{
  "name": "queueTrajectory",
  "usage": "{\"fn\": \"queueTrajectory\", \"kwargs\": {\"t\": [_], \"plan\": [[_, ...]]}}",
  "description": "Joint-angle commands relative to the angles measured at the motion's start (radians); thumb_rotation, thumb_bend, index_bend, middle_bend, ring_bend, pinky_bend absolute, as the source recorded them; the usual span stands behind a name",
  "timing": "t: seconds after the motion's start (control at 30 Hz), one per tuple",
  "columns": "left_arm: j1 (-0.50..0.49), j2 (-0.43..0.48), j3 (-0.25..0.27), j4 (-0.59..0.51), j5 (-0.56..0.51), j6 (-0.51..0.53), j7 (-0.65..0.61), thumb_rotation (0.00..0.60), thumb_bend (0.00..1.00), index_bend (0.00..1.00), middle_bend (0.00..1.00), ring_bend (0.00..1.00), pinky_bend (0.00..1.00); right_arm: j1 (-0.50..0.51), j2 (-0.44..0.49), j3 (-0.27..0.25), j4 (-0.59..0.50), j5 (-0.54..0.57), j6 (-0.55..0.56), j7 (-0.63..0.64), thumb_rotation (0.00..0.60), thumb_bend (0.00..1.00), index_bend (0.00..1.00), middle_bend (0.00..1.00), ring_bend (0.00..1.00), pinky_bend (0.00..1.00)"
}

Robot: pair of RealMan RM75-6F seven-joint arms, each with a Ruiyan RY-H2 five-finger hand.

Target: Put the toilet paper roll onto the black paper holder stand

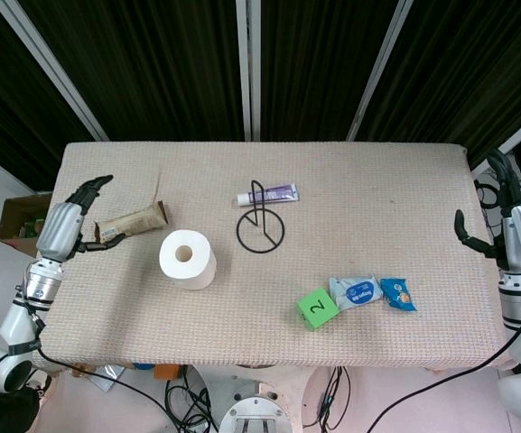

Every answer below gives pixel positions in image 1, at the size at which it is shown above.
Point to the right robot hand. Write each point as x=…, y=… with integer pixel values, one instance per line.
x=516, y=234

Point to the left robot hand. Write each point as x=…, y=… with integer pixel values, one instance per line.
x=59, y=227

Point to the white toilet paper roll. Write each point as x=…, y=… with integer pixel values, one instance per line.
x=187, y=259

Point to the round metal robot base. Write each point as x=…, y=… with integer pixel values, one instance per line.
x=253, y=412

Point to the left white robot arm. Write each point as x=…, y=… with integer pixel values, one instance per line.
x=16, y=325

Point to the brown cardboard box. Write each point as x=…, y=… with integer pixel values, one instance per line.
x=18, y=223

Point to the brown snack bar wrapper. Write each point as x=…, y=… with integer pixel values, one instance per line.
x=133, y=222

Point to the blue snack packet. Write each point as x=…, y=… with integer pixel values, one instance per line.
x=398, y=294

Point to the silver foil bag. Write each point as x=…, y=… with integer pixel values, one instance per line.
x=106, y=376

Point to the white blue wet wipes pack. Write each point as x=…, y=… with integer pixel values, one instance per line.
x=355, y=293

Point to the orange box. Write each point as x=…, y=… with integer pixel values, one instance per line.
x=166, y=372

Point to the black fabric object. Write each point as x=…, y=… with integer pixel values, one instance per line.
x=2, y=412

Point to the beige woven table cloth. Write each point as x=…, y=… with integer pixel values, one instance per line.
x=260, y=257

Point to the purple white toothpaste tube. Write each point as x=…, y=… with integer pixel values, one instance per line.
x=269, y=195

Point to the green cube with number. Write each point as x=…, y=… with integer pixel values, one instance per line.
x=318, y=308

